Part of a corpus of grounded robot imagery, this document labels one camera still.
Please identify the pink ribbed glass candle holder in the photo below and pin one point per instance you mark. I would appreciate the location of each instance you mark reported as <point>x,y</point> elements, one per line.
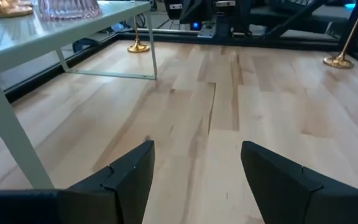
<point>70,9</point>

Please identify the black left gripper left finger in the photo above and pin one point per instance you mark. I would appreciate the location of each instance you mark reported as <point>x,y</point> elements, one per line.
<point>120,193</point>

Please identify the gold metal candlestick holder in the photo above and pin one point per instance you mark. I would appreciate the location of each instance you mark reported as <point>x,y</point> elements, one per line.
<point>339,61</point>
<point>5,11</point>
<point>138,48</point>

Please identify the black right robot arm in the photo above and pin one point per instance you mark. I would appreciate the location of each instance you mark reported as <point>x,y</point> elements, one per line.
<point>228,15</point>

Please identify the pale green perforated metal shelf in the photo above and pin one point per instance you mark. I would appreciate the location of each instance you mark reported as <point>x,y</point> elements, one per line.
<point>26,40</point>

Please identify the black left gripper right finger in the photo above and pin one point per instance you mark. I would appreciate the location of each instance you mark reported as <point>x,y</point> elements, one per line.
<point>284,199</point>

